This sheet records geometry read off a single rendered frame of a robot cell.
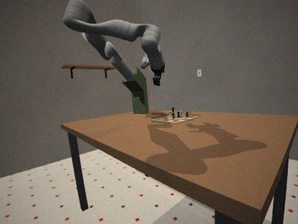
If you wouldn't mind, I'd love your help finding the chessboard with pieces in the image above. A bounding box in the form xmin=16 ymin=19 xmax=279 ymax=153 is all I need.
xmin=150 ymin=115 xmax=199 ymax=124

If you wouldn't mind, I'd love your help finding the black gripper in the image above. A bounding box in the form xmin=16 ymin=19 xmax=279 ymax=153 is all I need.
xmin=151 ymin=65 xmax=165 ymax=86

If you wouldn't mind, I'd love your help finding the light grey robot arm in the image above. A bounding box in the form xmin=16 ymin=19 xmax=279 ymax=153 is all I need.
xmin=63 ymin=0 xmax=164 ymax=80

